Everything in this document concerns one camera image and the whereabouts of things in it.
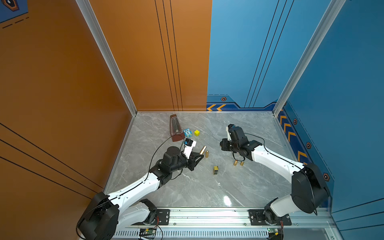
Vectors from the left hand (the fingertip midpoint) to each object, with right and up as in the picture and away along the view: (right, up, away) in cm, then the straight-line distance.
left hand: (202, 154), depth 77 cm
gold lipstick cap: (+25, -9, +14) cm, 30 cm away
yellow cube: (-3, +9, +28) cm, 30 cm away
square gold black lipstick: (+8, -10, +6) cm, 14 cm away
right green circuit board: (+35, -37, -5) cm, 51 cm away
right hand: (+11, +4, +11) cm, 16 cm away
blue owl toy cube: (-9, +9, +28) cm, 31 cm away
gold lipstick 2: (+4, -3, +15) cm, 15 cm away
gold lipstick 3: (+21, -8, +12) cm, 25 cm away
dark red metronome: (-17, +12, +19) cm, 28 cm away
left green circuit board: (-27, -36, -5) cm, 45 cm away
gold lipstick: (0, +2, -2) cm, 3 cm away
